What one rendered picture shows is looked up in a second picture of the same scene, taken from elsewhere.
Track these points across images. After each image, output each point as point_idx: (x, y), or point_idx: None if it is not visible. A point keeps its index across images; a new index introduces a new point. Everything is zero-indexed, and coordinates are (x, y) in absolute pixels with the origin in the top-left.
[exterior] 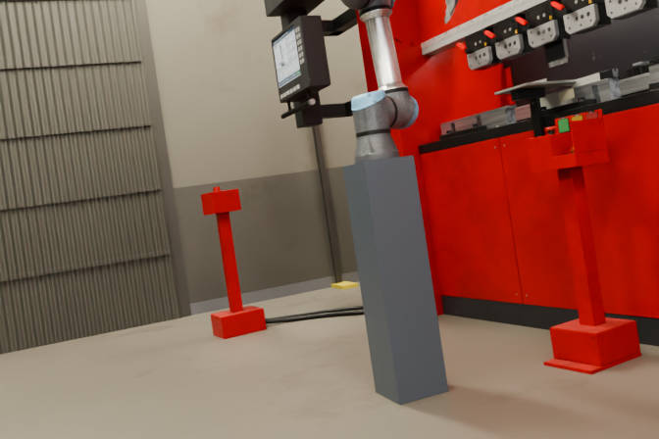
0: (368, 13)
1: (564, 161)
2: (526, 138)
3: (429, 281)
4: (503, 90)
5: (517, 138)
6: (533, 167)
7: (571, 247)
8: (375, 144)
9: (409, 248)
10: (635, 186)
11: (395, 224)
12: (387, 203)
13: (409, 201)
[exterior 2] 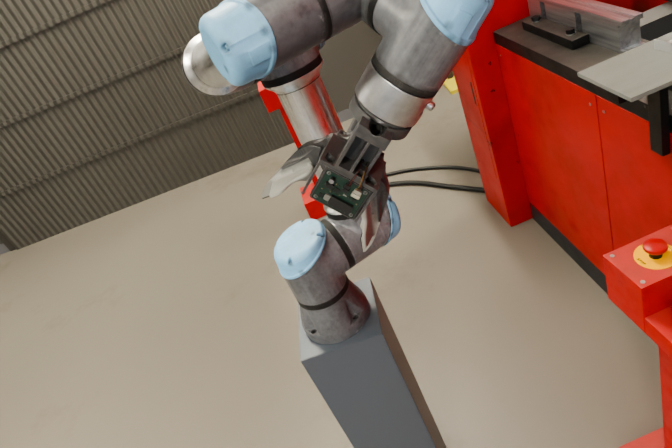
0: (269, 89)
1: (663, 342)
2: (637, 126)
3: (429, 446)
4: (591, 80)
5: (624, 116)
6: (612, 296)
7: (665, 398)
8: (318, 324)
9: (394, 425)
10: None
11: (368, 410)
12: (351, 393)
13: (385, 383)
